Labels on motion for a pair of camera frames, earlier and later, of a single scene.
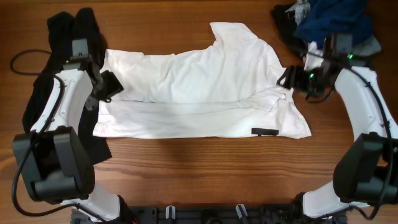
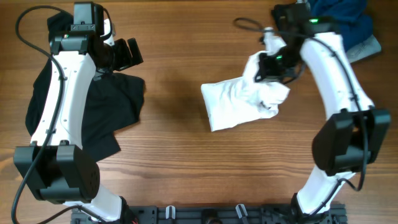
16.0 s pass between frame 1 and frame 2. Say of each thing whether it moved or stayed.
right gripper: moved
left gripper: moved
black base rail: stayed
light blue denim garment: stayed
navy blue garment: stayed
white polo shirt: moved
